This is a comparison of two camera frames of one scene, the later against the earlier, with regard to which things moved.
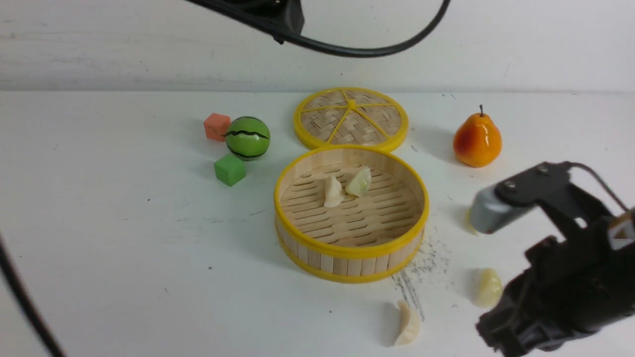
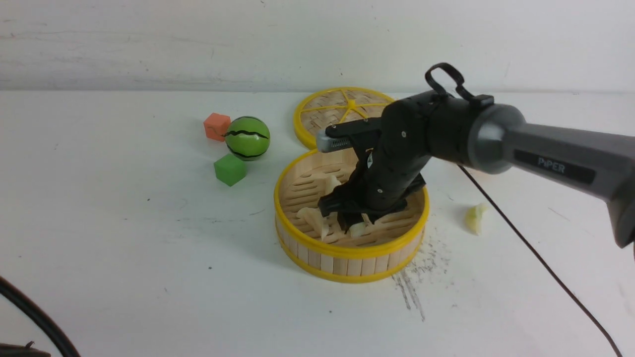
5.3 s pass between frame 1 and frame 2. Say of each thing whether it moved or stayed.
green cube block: stayed
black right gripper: moved
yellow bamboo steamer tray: stayed
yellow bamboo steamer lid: stayed
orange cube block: stayed
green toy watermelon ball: stayed
